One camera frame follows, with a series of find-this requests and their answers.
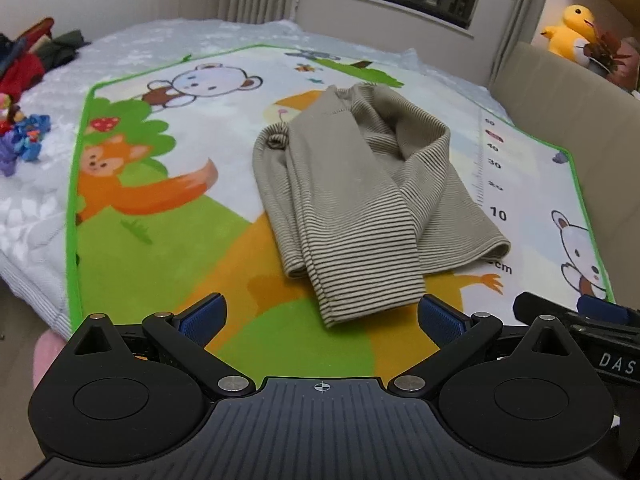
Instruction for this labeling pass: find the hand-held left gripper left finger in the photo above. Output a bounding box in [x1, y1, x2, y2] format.
[65, 292, 256, 397]

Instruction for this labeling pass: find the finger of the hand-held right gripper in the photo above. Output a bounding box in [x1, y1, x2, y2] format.
[514, 291, 640, 327]

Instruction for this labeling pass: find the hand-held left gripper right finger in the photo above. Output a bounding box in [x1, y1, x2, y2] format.
[387, 295, 583, 397]

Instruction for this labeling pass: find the beige striped knit garment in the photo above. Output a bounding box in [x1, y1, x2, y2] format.
[251, 81, 512, 329]

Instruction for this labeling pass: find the person's left hand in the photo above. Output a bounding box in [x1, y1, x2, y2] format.
[32, 332, 67, 392]

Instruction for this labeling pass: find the cartoon animal printed mat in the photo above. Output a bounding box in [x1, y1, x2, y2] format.
[64, 42, 617, 386]

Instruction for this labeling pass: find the beige padded headboard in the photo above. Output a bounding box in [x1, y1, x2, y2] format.
[487, 40, 640, 306]

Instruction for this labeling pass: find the blue plastic toy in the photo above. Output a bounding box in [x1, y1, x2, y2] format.
[12, 114, 52, 162]

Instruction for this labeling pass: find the reddish dried flower bunch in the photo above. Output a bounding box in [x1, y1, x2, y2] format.
[582, 30, 640, 92]

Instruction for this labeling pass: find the purple plastic toy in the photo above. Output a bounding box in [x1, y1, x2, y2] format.
[0, 135, 21, 177]

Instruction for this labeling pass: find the yellow plush toy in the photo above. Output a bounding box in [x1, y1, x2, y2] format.
[541, 4, 598, 68]

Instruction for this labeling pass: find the dark green garment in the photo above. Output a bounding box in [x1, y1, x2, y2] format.
[42, 30, 93, 70]

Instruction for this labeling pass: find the red garment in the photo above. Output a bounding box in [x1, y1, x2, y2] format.
[0, 50, 45, 107]

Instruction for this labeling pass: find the maroon garment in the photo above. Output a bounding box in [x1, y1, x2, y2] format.
[17, 16, 56, 46]

